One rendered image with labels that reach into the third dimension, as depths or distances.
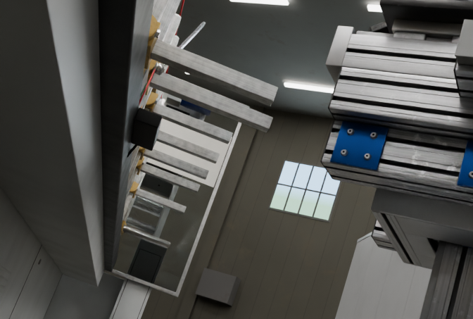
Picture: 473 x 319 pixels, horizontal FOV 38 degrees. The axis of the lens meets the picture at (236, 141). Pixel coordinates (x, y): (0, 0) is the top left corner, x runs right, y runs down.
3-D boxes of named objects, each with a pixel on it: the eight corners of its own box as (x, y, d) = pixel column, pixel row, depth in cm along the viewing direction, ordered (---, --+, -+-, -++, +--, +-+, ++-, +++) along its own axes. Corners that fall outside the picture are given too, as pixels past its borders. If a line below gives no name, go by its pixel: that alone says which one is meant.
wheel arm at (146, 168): (196, 193, 278) (199, 186, 279) (197, 191, 275) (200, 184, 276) (110, 160, 276) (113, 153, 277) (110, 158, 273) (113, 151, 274)
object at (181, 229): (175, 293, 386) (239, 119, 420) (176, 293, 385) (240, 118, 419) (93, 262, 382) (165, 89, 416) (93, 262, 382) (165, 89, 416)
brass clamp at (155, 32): (150, 71, 133) (159, 48, 135) (154, 43, 120) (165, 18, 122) (120, 59, 133) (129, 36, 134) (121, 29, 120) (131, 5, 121)
